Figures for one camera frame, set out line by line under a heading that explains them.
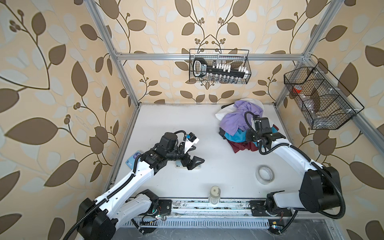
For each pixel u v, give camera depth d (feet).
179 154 2.06
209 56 2.98
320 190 1.34
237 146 3.13
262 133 2.19
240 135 2.92
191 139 2.07
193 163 2.11
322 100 2.48
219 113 3.54
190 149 2.51
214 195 2.25
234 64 3.09
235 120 3.09
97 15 2.47
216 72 2.83
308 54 2.92
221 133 3.21
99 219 1.25
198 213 2.42
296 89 2.85
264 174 2.78
